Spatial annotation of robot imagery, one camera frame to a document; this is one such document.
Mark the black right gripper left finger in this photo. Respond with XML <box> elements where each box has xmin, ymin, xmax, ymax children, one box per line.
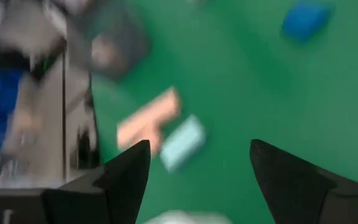
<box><xmin>42</xmin><ymin>139</ymin><xmax>151</xmax><ymax>224</ymax></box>

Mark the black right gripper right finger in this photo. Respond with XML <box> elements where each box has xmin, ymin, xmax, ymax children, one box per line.
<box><xmin>249</xmin><ymin>139</ymin><xmax>358</xmax><ymax>224</ymax></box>

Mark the short salmon block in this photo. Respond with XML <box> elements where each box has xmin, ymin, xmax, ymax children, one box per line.
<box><xmin>134</xmin><ymin>126</ymin><xmax>164</xmax><ymax>156</ymax></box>

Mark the mint rectangular block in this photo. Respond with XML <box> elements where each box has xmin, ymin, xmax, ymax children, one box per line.
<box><xmin>159</xmin><ymin>114</ymin><xmax>207</xmax><ymax>174</ymax></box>

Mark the long salmon block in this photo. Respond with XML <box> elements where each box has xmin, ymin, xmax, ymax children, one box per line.
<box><xmin>116</xmin><ymin>86</ymin><xmax>183</xmax><ymax>147</ymax></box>

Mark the salmon cube block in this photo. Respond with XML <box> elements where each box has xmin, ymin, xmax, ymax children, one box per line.
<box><xmin>90</xmin><ymin>34</ymin><xmax>121</xmax><ymax>71</ymax></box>

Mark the blue cube block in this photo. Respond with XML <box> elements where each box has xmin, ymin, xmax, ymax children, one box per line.
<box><xmin>281</xmin><ymin>1</ymin><xmax>334</xmax><ymax>43</ymax></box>

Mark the blue object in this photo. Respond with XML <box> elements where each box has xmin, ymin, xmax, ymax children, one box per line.
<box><xmin>0</xmin><ymin>68</ymin><xmax>24</xmax><ymax>164</ymax></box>

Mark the dark grey translucent bin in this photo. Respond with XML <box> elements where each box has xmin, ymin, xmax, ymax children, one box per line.
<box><xmin>63</xmin><ymin>0</ymin><xmax>150</xmax><ymax>78</ymax></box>

